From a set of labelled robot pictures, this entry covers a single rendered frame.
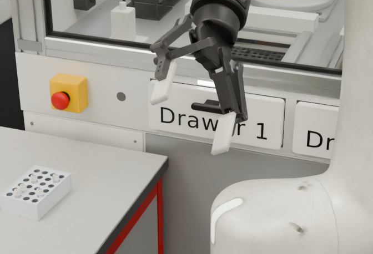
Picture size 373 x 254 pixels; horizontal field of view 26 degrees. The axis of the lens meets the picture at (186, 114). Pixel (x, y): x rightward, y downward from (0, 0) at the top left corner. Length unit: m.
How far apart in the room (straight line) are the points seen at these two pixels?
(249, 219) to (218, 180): 0.71
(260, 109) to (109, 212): 0.36
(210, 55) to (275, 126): 0.45
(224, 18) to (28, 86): 0.72
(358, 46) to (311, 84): 0.60
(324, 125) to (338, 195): 0.52
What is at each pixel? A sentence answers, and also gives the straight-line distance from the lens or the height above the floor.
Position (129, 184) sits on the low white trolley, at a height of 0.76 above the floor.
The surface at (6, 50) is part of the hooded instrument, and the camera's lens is 2.50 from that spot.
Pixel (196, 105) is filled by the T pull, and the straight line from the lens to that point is 1.63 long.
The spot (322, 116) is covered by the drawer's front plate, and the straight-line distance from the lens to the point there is 1.61.
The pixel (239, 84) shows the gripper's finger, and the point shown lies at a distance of 1.26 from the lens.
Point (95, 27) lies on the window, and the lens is 1.74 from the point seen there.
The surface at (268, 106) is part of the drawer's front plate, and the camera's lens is 1.63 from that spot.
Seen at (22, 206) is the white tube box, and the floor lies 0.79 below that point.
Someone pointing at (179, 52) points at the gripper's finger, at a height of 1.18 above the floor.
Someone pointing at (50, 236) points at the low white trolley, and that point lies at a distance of 1.52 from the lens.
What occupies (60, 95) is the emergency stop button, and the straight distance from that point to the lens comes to 1.74.
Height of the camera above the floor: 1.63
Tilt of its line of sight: 27 degrees down
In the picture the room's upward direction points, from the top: straight up
